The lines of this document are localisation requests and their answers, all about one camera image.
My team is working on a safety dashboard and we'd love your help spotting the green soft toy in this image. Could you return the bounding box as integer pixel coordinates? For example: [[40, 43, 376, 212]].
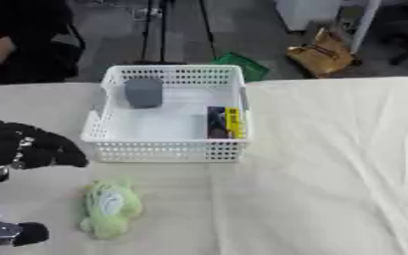
[[77, 179, 145, 241]]

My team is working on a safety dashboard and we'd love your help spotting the white perforated plastic basket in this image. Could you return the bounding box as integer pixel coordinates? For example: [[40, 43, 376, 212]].
[[79, 64, 252, 163]]

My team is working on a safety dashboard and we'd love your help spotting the black tripod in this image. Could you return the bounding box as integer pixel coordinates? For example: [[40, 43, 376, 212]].
[[132, 0, 222, 66]]

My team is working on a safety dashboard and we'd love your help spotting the green bag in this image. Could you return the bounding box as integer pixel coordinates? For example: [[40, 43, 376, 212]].
[[209, 51, 273, 83]]

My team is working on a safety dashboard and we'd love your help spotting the white cabinet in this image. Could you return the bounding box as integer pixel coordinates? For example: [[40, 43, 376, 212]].
[[272, 0, 384, 55]]

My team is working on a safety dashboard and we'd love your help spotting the black and yellow box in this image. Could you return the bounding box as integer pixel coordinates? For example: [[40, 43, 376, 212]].
[[204, 106, 248, 140]]

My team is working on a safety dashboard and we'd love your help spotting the brown bag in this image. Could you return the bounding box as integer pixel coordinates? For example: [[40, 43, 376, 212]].
[[286, 27, 364, 80]]

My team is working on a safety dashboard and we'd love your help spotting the grey block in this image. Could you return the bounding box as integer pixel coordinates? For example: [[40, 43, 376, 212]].
[[123, 77, 166, 110]]

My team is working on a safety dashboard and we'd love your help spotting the person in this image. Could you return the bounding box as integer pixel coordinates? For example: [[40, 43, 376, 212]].
[[0, 0, 88, 86]]

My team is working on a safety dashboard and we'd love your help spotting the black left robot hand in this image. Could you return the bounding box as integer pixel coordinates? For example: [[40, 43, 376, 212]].
[[0, 120, 92, 248]]

